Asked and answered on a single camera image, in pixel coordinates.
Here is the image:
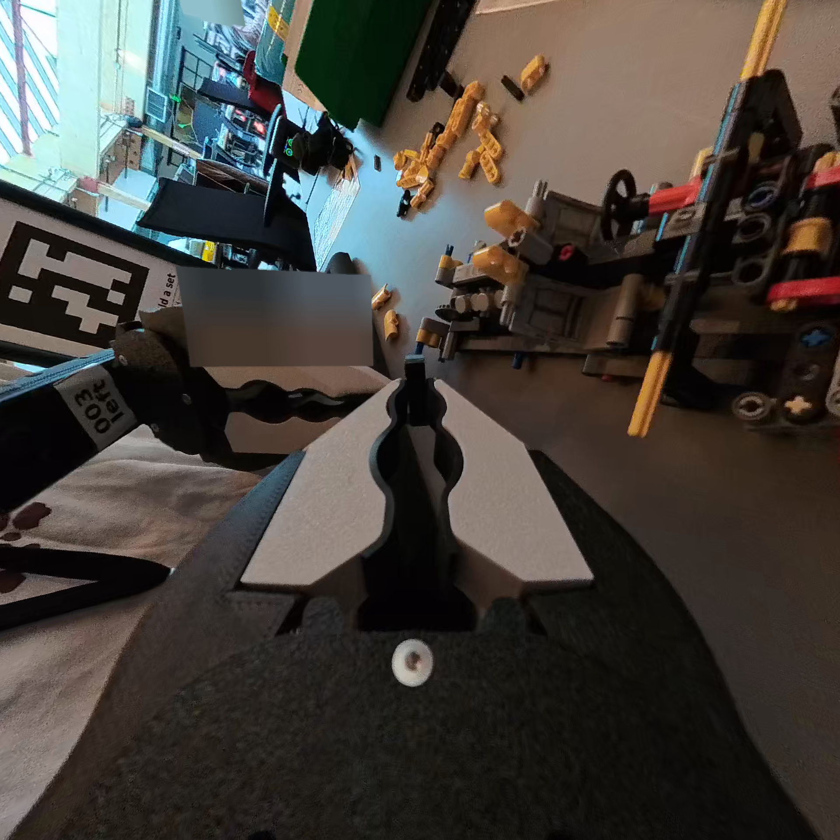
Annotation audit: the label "toy brick car chassis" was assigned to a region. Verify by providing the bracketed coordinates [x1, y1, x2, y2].
[415, 0, 840, 437]

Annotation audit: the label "teal rolled mat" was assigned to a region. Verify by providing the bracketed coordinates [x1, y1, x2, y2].
[255, 0, 293, 86]

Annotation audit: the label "framed marker sign on stand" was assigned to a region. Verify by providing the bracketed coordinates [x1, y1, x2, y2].
[0, 180, 217, 368]

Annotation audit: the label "white printed t-shirt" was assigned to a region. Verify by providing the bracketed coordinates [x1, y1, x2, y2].
[0, 427, 277, 821]

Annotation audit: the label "black toy connector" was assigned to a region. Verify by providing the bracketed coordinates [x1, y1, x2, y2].
[403, 354, 429, 429]

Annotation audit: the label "black office chair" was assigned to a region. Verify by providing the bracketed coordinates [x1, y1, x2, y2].
[134, 105, 319, 271]

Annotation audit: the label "black toy tyres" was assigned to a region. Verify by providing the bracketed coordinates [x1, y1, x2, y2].
[298, 115, 355, 175]

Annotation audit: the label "scattered yellow toy beams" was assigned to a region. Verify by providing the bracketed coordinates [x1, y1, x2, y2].
[392, 80, 506, 211]

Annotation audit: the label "stack of long black beams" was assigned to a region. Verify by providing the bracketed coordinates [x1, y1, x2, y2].
[407, 0, 479, 102]

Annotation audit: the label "small yellow toy piece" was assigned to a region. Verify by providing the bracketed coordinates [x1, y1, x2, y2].
[371, 283, 401, 341]

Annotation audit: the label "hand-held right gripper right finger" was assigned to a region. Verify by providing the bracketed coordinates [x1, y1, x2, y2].
[428, 379, 596, 589]

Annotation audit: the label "clear plastic bag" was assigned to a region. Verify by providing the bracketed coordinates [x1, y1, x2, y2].
[314, 161, 362, 257]

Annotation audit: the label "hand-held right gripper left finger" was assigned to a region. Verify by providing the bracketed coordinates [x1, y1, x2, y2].
[239, 379, 404, 589]

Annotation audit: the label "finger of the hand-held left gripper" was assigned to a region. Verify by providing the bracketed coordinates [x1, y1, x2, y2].
[196, 365, 392, 406]
[223, 403, 358, 455]

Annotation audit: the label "green plastic bin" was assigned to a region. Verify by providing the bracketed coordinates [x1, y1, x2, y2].
[294, 0, 437, 129]

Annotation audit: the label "black lanyard strap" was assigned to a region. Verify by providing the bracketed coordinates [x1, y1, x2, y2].
[0, 548, 175, 631]

